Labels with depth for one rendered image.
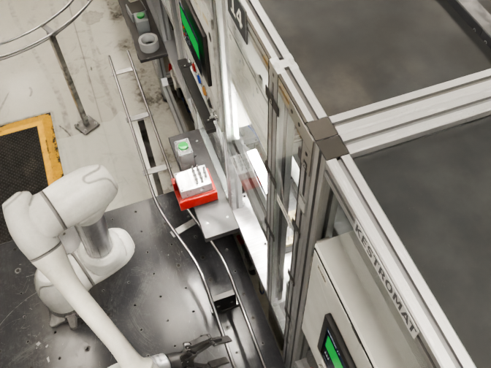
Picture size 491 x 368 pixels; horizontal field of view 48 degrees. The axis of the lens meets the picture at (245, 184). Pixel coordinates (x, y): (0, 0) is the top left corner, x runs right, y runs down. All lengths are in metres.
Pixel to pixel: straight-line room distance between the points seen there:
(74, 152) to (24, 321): 1.55
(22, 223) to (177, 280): 0.89
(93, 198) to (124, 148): 2.02
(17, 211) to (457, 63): 1.16
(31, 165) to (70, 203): 2.12
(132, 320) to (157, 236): 0.38
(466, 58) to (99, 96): 3.10
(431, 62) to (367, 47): 0.13
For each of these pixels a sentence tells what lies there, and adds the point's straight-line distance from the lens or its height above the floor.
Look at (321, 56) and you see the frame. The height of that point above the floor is 2.01.
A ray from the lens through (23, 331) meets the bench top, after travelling 2.42.
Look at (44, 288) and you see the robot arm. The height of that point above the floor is 0.93.
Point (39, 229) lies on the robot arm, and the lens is 1.64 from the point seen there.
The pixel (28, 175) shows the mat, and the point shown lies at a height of 0.01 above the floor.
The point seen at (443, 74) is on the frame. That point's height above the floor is 2.01.
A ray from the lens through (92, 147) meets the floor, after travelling 3.71.
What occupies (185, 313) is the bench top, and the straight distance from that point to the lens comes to 2.28.
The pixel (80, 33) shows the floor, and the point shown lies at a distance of 4.53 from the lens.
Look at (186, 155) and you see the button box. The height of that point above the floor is 1.02.
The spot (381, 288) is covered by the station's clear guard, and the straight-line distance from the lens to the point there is 0.97.
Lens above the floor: 2.78
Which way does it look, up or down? 56 degrees down
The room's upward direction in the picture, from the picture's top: 3 degrees counter-clockwise
